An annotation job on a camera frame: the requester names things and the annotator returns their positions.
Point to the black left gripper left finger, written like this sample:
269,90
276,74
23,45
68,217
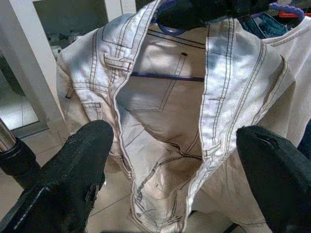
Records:
63,174

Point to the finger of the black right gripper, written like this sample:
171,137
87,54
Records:
182,14
226,8

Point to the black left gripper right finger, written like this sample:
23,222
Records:
279,182

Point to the blue plastic hanger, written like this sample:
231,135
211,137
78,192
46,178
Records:
170,77

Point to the white stitched jeans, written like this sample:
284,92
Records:
158,126

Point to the purple plastic hanger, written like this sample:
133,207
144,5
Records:
289,8

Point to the red plastic hanger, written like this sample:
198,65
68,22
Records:
289,14

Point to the blue denim jeans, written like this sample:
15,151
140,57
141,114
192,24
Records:
267,26

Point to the chrome black clothes rack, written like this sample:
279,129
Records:
14,155

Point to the plain white t-shirt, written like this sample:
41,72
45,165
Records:
296,68

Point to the white glass-door cabinet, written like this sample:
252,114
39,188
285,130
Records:
29,48

